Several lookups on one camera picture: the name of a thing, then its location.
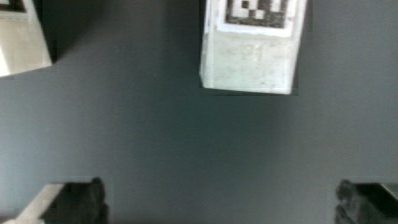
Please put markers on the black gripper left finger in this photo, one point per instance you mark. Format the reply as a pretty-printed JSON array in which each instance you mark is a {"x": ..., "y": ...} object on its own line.
[{"x": 68, "y": 204}]

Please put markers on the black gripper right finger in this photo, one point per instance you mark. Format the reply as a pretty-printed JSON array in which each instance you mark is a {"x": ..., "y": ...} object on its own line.
[{"x": 367, "y": 203}]

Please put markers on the white table leg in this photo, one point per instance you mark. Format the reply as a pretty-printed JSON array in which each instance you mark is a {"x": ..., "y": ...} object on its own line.
[
  {"x": 24, "y": 48},
  {"x": 251, "y": 42}
]

